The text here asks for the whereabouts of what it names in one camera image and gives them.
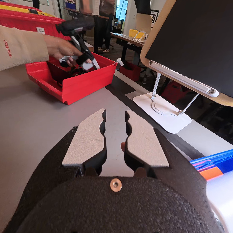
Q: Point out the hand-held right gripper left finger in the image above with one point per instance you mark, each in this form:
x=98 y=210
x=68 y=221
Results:
x=85 y=142

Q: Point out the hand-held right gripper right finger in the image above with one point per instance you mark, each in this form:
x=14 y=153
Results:
x=145 y=145

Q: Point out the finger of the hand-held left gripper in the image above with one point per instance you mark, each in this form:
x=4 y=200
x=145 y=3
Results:
x=96 y=63
x=87 y=66

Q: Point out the red plastic bin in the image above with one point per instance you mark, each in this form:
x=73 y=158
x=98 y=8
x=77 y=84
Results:
x=27 y=21
x=87 y=85

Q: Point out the blue plastic bin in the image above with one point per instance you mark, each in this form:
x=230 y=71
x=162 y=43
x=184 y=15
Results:
x=218 y=162

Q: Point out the person's left forearm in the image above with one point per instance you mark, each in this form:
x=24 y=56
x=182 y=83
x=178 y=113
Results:
x=21 y=47

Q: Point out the small white plastic clip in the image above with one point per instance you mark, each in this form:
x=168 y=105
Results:
x=119 y=61

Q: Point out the red fabric floor bin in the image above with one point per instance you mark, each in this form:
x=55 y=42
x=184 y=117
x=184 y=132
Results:
x=130 y=71

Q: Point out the wooden desk with black legs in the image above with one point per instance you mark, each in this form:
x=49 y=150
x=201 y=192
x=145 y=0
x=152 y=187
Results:
x=127 y=41

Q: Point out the long yellow plastic bin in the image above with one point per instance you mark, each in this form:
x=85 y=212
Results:
x=18 y=9

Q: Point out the red plastic crate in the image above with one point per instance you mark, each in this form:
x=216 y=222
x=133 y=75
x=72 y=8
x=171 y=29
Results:
x=174 y=92

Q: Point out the black framed marker sign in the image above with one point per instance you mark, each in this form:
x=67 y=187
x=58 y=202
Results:
x=154 y=16

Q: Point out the black panel with wooden frame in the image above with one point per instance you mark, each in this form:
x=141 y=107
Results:
x=191 y=45
x=143 y=18

